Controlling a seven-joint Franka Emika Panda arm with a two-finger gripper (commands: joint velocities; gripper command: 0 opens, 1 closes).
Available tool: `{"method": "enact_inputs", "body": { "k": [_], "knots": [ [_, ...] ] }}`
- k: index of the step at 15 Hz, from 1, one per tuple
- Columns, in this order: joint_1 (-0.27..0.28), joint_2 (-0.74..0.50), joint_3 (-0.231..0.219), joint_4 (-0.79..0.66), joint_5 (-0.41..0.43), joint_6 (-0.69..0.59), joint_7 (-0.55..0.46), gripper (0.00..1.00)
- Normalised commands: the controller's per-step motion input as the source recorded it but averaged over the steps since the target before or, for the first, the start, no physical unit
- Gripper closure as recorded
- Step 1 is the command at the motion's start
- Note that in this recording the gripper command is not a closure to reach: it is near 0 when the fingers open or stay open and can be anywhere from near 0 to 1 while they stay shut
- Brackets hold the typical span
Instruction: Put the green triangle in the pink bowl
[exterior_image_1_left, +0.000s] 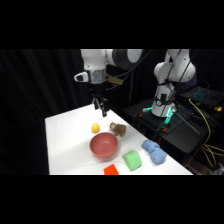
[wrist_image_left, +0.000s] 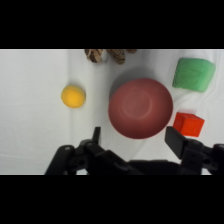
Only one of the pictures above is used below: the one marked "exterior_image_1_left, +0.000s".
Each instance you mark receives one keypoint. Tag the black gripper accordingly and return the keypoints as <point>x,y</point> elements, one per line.
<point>97,90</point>

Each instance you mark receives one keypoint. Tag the green foam triangle block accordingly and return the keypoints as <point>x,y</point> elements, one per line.
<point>132,160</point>

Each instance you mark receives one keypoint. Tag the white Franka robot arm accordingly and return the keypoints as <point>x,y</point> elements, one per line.
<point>168,70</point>

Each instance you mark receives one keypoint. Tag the pink bowl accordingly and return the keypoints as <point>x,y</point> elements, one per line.
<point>104,145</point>

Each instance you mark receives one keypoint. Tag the yellow ball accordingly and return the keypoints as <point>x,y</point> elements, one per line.
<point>95,128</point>

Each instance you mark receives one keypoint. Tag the brown plush toy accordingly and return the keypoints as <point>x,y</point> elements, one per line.
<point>118,129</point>

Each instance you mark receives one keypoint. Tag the orange foam block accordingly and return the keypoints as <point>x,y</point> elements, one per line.
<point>111,170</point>

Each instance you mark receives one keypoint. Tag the blue plush toy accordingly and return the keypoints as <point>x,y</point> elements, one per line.
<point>154,152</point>

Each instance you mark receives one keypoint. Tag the black robot stand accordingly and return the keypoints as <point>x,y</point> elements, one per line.
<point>181,133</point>

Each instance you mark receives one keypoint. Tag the black laptop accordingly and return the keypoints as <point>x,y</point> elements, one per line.
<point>201,95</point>

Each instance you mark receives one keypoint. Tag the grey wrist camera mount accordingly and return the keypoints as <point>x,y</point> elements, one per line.
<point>97,76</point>

